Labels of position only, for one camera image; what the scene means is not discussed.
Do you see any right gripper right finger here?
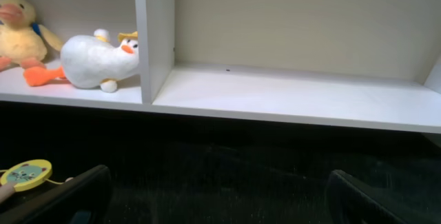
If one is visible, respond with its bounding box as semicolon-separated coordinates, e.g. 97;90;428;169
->
325;169;441;224

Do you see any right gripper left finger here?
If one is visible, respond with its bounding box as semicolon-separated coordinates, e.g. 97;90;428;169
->
0;164;113;224

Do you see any yellow and green rattle drum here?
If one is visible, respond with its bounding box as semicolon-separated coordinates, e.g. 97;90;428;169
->
0;159;75;205

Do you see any white shelf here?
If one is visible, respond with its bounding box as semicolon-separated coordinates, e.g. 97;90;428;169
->
0;0;441;135

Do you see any white plush duck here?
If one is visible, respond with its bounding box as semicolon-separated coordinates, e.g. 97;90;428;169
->
23;28;141;94

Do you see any yellow plush duck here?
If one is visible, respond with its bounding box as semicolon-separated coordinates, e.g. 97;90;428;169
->
0;0;65;73

